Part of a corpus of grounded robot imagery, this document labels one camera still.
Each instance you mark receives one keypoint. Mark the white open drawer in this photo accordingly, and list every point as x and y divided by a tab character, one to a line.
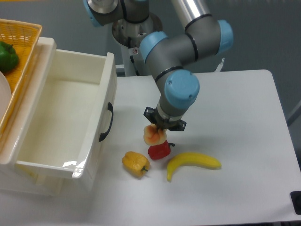
62	139

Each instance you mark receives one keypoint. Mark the black drawer handle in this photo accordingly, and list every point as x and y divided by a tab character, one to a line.
108	123

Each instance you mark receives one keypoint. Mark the red bell pepper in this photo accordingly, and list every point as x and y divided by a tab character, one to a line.
157	152

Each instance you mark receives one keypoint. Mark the yellow woven basket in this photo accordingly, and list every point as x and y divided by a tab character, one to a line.
24	37

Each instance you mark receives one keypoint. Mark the green bell pepper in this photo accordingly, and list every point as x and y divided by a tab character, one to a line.
8	57

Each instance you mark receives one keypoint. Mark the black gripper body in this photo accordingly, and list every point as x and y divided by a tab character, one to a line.
164	122

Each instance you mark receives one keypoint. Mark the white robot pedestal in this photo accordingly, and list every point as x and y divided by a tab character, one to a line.
134	58

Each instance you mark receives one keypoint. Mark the white bracket behind table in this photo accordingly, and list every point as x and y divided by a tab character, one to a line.
220	66

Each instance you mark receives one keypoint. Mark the yellow bell pepper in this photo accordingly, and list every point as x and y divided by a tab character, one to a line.
136	163

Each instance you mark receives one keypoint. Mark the white drawer cabinet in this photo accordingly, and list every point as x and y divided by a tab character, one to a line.
15	176

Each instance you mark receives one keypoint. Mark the black device at table edge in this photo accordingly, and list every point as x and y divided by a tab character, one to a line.
296	201

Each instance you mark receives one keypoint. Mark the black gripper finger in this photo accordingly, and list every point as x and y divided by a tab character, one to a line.
179	126
150	114

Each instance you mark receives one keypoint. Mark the yellow banana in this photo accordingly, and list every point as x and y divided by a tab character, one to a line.
191	159

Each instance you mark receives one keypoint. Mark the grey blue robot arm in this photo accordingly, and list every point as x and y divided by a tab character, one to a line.
166	57

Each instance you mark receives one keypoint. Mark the white plate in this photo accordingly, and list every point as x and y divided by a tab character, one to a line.
5	95

